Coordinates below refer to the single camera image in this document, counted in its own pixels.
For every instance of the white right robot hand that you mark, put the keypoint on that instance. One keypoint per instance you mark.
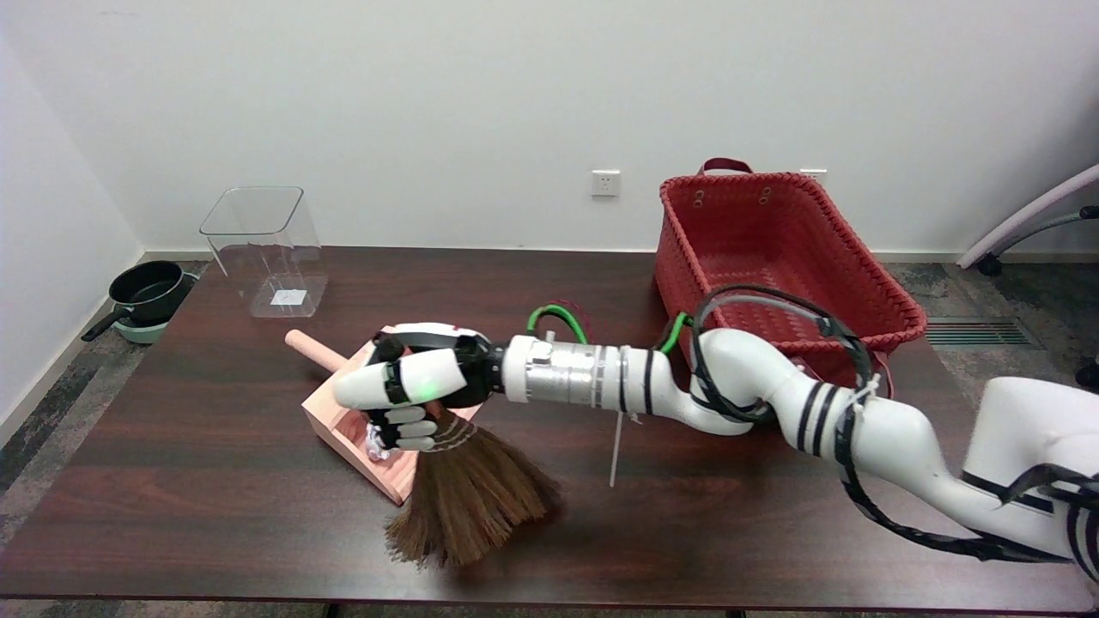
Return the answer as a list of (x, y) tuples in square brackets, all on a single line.
[(429, 378)]

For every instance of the white paper ball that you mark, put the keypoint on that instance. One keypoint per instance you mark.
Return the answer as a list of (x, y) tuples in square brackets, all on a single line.
[(376, 446)]

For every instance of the wooden dustpan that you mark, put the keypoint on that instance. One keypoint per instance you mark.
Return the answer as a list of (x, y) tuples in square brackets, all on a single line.
[(339, 421)]

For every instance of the brown straw hand broom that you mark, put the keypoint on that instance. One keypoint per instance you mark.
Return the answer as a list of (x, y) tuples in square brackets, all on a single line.
[(468, 498)]

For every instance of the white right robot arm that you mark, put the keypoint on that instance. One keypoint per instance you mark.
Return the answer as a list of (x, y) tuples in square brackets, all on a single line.
[(738, 378)]

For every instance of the white container sticker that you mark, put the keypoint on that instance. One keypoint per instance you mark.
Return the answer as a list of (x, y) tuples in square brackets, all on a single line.
[(288, 297)]

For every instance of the clear plastic container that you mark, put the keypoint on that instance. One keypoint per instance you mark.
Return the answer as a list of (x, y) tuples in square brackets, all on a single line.
[(258, 223)]

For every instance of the teal pot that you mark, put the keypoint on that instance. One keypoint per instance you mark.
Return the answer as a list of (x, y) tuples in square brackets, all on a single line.
[(142, 332)]

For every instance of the black frying pan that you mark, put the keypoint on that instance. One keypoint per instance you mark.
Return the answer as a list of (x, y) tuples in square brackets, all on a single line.
[(150, 287)]

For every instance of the red woven basket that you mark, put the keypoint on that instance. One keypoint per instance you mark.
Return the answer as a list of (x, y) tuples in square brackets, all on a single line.
[(773, 249)]

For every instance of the floor vent grille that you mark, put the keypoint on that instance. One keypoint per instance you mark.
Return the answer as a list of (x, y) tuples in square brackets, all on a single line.
[(983, 333)]

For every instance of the black chair caster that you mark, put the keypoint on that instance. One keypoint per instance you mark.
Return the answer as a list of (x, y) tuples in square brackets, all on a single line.
[(1089, 374)]

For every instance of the white wall socket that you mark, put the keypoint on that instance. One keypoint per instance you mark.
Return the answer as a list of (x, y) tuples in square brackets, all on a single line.
[(605, 183), (814, 174)]

